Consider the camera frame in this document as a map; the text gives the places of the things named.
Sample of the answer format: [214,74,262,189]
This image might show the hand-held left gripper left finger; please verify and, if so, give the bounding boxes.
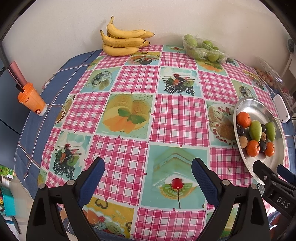
[26,157,105,241]

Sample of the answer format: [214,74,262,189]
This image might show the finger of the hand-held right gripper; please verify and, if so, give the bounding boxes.
[253,160,278,186]
[277,164,296,186]

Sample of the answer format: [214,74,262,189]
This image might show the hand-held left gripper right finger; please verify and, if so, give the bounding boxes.
[191,158,271,241]

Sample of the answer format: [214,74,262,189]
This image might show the tangerine with stem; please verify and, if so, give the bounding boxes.
[264,142,275,157]

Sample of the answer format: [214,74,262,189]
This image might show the green mango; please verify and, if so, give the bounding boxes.
[265,122,276,141]
[249,120,262,142]

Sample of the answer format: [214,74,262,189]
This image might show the round metal plate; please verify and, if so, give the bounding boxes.
[233,97,287,186]

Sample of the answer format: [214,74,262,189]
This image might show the clear plastic clamshell container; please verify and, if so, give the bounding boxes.
[254,57,284,90]

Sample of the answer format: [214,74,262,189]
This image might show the white plastic box device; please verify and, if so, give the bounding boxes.
[272,95,291,123]

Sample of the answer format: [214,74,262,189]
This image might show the pink checkered tablecloth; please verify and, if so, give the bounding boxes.
[37,44,290,239]

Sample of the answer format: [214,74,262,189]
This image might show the teal box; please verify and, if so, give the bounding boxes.
[0,185,16,217]

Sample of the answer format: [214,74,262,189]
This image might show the pile of brown longans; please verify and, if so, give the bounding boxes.
[255,67,281,87]

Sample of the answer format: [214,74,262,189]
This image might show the white chair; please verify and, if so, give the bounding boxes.
[281,51,296,79]

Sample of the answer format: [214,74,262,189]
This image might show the checkered fruit tablecloth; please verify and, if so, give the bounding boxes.
[14,50,296,241]

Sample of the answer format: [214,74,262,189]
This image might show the clear plastic fruit tray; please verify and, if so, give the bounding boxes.
[182,34,229,63]

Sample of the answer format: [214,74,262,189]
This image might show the pink tube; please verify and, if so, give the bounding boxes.
[8,61,27,87]

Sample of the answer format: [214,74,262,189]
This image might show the pile of packed jujubes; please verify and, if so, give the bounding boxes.
[184,35,226,62]

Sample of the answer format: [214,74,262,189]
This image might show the banana bunch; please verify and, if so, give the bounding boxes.
[100,16,155,57]

